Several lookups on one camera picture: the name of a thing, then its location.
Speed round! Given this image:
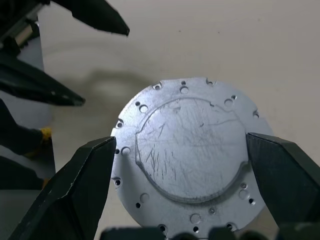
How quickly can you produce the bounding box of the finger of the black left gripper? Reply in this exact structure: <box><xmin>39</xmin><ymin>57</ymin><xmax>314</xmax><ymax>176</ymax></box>
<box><xmin>0</xmin><ymin>53</ymin><xmax>86</xmax><ymax>108</ymax></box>
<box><xmin>49</xmin><ymin>0</ymin><xmax>131</xmax><ymax>38</ymax></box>

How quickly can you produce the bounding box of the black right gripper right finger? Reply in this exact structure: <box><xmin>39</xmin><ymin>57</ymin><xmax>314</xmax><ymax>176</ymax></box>
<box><xmin>245</xmin><ymin>131</ymin><xmax>320</xmax><ymax>229</ymax></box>

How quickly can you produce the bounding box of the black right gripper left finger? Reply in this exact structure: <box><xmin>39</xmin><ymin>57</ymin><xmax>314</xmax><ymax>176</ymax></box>
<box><xmin>9</xmin><ymin>136</ymin><xmax>118</xmax><ymax>240</ymax></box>

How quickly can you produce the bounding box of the silver circuit cover plate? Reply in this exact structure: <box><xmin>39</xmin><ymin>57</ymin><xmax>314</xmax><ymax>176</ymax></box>
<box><xmin>110</xmin><ymin>76</ymin><xmax>275</xmax><ymax>238</ymax></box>

